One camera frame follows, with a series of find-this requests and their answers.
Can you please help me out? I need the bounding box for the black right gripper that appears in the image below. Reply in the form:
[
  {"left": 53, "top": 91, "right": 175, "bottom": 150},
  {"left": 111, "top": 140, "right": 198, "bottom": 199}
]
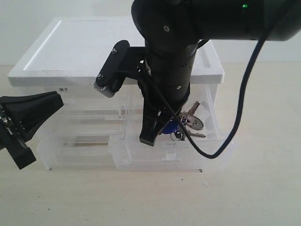
[{"left": 115, "top": 47, "right": 173, "bottom": 146}]

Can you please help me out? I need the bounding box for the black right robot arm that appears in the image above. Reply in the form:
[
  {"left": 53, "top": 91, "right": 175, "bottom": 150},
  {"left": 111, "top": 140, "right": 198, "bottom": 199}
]
[{"left": 108, "top": 0, "right": 301, "bottom": 146}]

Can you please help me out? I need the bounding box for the clear bottom wide drawer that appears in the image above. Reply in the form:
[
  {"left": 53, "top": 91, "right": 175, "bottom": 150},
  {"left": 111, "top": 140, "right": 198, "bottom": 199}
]
[{"left": 37, "top": 142, "right": 200, "bottom": 171}]

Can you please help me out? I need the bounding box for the white plastic drawer cabinet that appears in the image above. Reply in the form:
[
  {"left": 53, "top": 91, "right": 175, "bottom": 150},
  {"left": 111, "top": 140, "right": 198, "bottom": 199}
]
[{"left": 7, "top": 16, "right": 225, "bottom": 174}]

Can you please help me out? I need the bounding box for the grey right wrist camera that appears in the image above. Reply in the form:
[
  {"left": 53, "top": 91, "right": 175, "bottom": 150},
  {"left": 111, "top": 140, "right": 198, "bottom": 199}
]
[{"left": 94, "top": 40, "right": 130, "bottom": 98}]

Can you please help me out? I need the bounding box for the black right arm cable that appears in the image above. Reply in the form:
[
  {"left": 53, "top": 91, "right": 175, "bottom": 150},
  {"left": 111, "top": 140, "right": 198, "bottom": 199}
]
[{"left": 138, "top": 14, "right": 273, "bottom": 160}]

